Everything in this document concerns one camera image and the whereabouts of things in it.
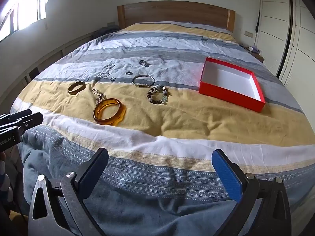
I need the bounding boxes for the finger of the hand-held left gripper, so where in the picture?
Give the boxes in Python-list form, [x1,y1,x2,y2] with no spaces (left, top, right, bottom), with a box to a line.
[0,110,33,123]
[0,112,44,135]

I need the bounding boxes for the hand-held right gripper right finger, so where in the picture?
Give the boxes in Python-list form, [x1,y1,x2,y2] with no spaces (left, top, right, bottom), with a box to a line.
[212,149,292,236]

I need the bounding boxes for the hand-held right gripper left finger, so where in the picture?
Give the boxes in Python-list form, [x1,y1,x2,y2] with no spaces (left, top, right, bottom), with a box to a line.
[28,148,109,236]

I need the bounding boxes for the brown stone bangle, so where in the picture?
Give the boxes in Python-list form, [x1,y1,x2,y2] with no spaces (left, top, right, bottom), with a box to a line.
[68,81,86,95]

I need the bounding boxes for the amber transparent bangle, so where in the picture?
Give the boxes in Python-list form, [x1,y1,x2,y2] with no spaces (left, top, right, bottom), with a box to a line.
[93,98,126,126]

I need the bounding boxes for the silver chain bracelet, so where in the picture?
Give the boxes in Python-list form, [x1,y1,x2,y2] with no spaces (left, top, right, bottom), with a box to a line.
[92,88,107,106]

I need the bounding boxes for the red cardboard box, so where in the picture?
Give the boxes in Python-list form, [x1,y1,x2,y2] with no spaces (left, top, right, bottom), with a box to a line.
[198,57,266,113]

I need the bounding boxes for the brown white beaded bracelet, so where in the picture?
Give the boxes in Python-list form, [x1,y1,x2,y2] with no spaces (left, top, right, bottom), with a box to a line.
[147,85,171,105]

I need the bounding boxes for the silver metal bangle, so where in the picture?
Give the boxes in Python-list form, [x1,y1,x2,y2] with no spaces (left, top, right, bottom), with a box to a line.
[131,74,156,88]

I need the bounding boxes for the striped bed cover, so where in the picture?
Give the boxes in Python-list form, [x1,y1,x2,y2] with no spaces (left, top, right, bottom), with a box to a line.
[11,21,315,236]

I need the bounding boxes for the white window bench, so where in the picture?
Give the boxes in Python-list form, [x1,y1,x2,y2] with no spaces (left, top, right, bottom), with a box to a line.
[0,29,99,100]

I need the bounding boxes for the window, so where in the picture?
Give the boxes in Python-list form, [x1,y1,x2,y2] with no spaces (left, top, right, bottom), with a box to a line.
[0,0,61,42]

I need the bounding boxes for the dark cloth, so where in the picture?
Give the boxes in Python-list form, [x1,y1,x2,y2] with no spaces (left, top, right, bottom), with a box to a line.
[95,27,119,39]

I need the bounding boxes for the wooden nightstand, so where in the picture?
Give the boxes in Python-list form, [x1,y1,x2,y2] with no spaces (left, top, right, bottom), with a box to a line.
[246,50,265,63]

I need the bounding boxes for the white wardrobe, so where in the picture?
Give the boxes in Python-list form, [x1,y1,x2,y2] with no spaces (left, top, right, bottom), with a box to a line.
[255,0,315,89]

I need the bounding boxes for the wooden headboard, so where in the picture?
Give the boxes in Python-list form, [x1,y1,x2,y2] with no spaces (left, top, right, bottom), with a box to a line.
[117,1,236,33]

